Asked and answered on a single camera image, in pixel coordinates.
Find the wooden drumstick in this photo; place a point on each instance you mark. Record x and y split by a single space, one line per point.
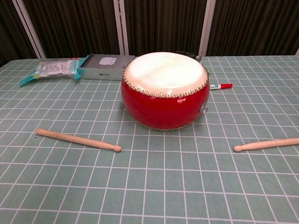
77 140
268 143

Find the red drum with white skin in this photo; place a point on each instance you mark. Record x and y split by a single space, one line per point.
163 112

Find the green gridded cutting mat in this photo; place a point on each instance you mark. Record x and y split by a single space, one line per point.
149 186

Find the grey earbuds box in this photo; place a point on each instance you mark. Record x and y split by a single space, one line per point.
105 72

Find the green sachet packet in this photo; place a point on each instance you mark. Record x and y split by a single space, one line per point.
207 71

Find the red capped marker pen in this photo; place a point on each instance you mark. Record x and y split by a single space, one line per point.
224 86

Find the clear snack bag teal edges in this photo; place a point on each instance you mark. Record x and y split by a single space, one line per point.
53 68

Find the white partition post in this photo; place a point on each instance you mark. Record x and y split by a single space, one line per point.
30 30
207 28
121 28

